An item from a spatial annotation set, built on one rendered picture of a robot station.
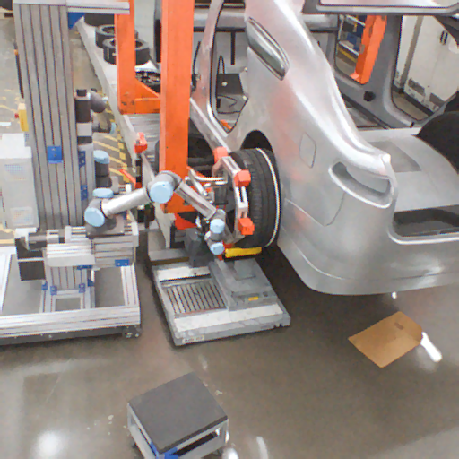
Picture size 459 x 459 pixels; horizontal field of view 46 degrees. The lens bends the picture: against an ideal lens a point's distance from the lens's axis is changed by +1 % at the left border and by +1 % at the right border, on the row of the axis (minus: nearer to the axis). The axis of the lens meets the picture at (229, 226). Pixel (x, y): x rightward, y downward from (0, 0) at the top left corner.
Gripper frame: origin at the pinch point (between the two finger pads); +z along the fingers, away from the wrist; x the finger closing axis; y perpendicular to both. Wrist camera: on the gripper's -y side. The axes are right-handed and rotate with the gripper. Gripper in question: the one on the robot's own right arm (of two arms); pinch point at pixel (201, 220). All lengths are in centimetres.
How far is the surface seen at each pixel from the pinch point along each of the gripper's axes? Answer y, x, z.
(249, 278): -60, -43, 9
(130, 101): -17, -2, 252
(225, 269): -61, -29, 23
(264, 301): -69, -49, -8
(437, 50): 3, -441, 348
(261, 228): 0.0, -34.7, -15.5
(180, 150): 20, -2, 60
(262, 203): 16.2, -34.5, -12.1
